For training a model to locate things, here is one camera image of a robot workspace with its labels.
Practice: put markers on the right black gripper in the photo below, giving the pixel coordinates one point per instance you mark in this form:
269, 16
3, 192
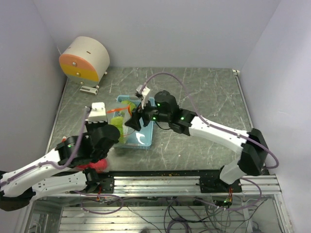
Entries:
134, 122

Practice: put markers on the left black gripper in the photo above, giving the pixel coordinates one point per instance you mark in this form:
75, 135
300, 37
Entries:
88, 124

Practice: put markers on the large green cabbage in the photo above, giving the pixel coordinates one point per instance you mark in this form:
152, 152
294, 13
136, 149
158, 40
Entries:
117, 121

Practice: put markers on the clear orange-zip bag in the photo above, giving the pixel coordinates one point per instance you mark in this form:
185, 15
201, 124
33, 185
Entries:
83, 167
118, 115

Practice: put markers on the red tomato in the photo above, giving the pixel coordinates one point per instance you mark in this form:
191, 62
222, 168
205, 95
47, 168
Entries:
99, 166

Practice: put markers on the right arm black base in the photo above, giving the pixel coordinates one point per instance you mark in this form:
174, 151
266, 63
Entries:
214, 185

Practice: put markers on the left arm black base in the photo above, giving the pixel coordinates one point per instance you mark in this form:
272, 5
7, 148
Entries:
91, 182

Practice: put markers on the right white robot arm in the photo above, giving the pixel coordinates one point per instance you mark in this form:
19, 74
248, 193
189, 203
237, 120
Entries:
250, 146

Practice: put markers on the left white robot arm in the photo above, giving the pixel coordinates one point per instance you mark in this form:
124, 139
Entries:
41, 178

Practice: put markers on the light blue plastic basket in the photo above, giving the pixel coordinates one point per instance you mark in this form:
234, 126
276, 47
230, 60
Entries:
132, 139

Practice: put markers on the white slotted plastic block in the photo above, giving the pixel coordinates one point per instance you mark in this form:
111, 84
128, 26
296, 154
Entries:
89, 90

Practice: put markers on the round cream drawer box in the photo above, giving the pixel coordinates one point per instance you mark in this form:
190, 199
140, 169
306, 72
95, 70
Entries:
85, 61

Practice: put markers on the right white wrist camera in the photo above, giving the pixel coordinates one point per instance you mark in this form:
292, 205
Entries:
143, 93

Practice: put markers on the aluminium frame rail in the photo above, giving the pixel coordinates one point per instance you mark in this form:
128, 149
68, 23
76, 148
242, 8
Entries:
186, 186

